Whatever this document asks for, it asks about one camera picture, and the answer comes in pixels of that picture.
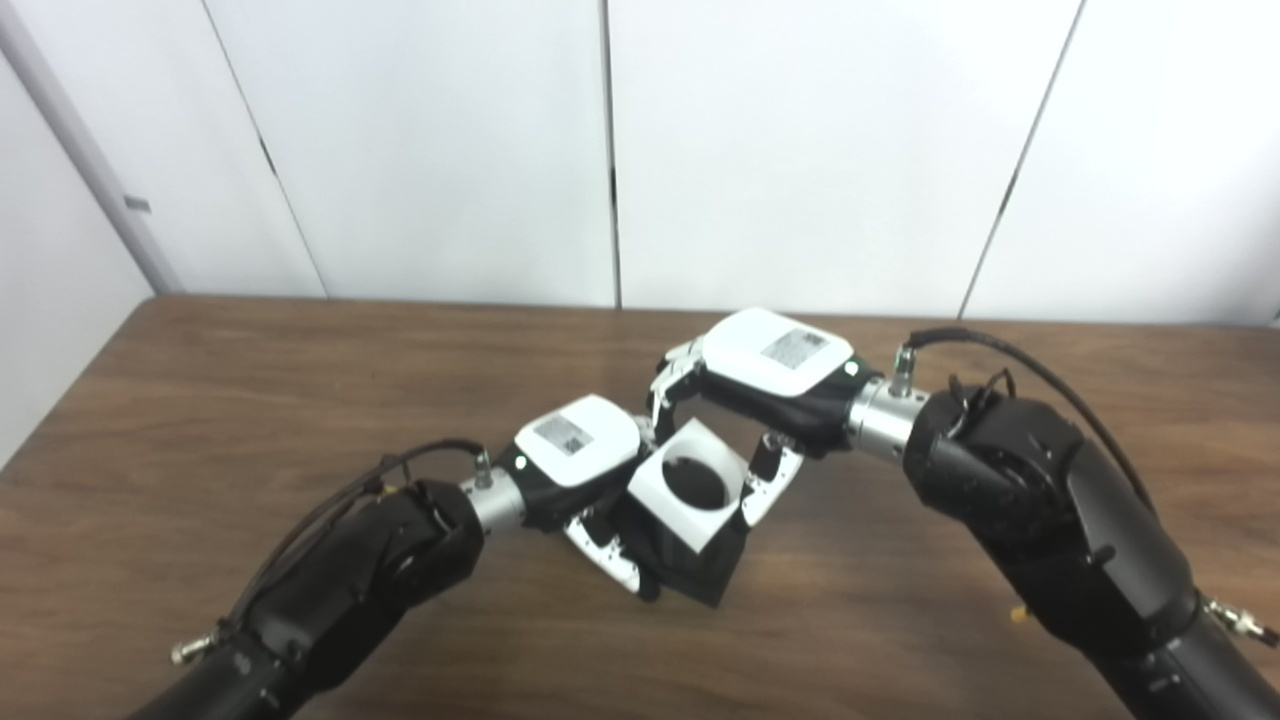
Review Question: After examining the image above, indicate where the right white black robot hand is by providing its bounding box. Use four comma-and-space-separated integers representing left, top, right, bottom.
645, 307, 886, 528

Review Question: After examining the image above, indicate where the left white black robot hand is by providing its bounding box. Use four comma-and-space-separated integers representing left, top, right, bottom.
497, 394, 661, 601

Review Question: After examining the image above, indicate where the white square piece with hole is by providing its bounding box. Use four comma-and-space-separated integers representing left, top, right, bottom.
627, 418, 751, 553

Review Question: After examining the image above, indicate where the black cylinder peg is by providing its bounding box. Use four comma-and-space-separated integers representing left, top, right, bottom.
598, 452, 751, 608

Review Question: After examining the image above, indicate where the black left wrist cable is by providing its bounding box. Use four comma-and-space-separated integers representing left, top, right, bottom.
170, 438, 496, 666

